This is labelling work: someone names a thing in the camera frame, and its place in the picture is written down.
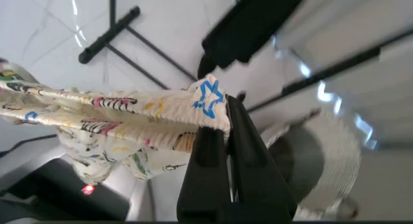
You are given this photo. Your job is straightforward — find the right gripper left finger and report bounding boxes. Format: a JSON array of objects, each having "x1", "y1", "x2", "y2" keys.
[{"x1": 176, "y1": 126, "x2": 234, "y2": 222}]

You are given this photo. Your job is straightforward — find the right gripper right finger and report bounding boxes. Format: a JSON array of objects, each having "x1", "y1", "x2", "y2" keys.
[{"x1": 225, "y1": 94, "x2": 298, "y2": 222}]

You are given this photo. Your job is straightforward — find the cream printed garment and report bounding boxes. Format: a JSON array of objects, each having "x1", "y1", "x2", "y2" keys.
[{"x1": 0, "y1": 60, "x2": 232, "y2": 186}]

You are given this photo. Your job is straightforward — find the black garment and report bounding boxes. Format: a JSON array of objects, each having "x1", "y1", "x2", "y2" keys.
[{"x1": 197, "y1": 0, "x2": 310, "y2": 80}]

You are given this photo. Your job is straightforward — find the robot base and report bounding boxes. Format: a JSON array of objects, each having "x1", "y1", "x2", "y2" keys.
[{"x1": 0, "y1": 145, "x2": 154, "y2": 223}]

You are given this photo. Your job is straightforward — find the white laundry basket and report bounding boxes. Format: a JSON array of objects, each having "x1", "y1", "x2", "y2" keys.
[{"x1": 257, "y1": 108, "x2": 363, "y2": 222}]

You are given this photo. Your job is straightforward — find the black clothes rack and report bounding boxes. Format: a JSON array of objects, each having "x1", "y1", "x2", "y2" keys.
[{"x1": 78, "y1": 0, "x2": 413, "y2": 114}]

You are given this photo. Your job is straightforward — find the white curtain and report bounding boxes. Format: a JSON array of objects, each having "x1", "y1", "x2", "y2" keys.
[{"x1": 270, "y1": 0, "x2": 413, "y2": 145}]

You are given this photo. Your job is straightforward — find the black cable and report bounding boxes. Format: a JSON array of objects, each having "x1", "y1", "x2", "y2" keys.
[{"x1": 0, "y1": 133, "x2": 59, "y2": 159}]

